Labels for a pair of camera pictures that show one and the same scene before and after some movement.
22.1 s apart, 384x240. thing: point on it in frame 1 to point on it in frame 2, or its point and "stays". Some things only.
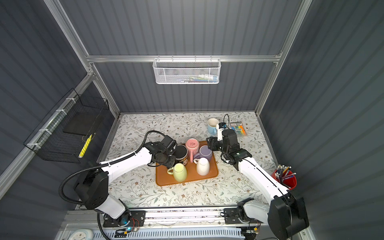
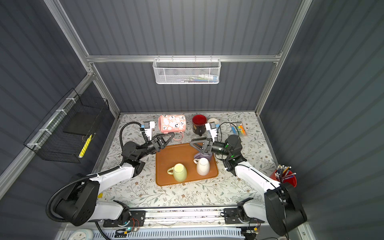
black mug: (180, 152) to (199, 123)
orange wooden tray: (164, 178) stays
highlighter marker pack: (238, 128) stays
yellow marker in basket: (85, 146) stays
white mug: (203, 166) stays
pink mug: (192, 146) to (172, 123)
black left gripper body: (168, 160) to (147, 149)
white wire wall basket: (186, 71) stays
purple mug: (204, 152) stays
